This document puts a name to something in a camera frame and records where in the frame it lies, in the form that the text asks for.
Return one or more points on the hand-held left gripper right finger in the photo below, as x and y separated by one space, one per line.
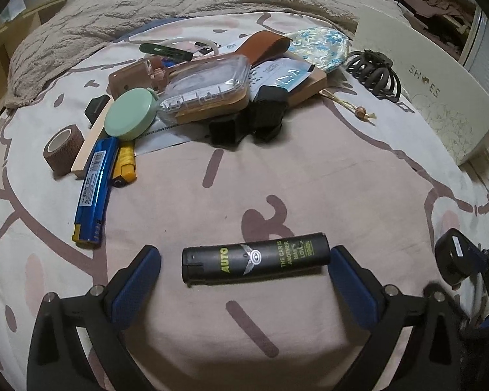
352 289

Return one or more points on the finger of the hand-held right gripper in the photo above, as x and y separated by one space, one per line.
483 258
483 321

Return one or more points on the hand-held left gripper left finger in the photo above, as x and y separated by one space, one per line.
136 289

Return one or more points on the black round tin white label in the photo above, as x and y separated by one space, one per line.
452 260

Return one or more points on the black cylindrical AUTO tube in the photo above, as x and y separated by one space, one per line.
252 258

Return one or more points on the white cardboard box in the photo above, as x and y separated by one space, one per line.
423 81

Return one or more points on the pale wooden stick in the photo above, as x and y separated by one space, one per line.
89 146

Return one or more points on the white paper sheet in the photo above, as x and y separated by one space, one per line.
167 138

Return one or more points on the cartoon printed bed sheet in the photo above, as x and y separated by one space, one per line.
244 179

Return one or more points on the brown bandage roll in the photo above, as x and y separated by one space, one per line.
63 150

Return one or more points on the mint green round case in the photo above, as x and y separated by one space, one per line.
130 116

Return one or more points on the black cube adapter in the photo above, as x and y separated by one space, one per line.
226 130

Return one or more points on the small black box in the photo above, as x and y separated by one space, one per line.
97 106

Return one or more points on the pink tan case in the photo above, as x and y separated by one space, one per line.
130 77

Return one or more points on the dark brown claw hair clip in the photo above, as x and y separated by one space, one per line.
375 75

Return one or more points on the clear plastic case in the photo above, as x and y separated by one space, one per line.
203 85

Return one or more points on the white louvered door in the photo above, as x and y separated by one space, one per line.
481 40

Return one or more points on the white blue packet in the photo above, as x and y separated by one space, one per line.
281 73

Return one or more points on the dark green long hair clip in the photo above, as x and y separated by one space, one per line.
167 51

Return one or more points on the blue floral pouch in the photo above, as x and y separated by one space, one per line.
322 44

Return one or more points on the white card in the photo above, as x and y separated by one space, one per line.
228 47

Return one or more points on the pink clothes pile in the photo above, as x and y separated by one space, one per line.
432 4

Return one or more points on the wooden shelf unit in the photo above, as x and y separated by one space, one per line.
8 36

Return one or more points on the beige tufted pillow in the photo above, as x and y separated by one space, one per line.
309 4
106 4

